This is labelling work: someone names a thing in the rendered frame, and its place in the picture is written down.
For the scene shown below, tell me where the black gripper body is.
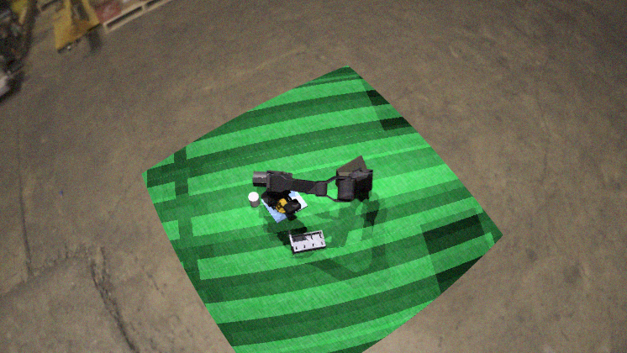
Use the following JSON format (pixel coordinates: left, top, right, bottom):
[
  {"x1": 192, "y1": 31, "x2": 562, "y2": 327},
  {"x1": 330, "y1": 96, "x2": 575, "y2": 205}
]
[{"x1": 279, "y1": 191, "x2": 301, "y2": 215}]

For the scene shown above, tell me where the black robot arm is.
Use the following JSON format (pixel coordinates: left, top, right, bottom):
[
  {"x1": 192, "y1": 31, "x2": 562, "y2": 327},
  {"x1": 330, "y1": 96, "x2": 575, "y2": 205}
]
[{"x1": 252, "y1": 167, "x2": 373, "y2": 207}]

